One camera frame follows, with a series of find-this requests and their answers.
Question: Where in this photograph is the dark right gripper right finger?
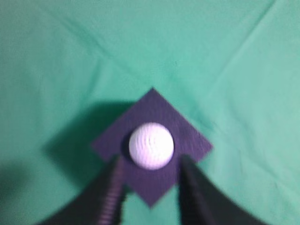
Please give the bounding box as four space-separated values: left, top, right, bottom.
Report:
178 155 266 225

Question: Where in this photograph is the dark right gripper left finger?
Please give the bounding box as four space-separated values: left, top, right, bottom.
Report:
44 156 126 225

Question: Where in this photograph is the white ribbed ball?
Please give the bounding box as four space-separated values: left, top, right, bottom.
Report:
128 122 174 170

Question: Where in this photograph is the dark purple cube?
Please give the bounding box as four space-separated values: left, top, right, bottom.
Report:
92 89 213 207

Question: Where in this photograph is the green table cloth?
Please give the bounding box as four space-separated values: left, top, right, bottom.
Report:
0 0 300 225

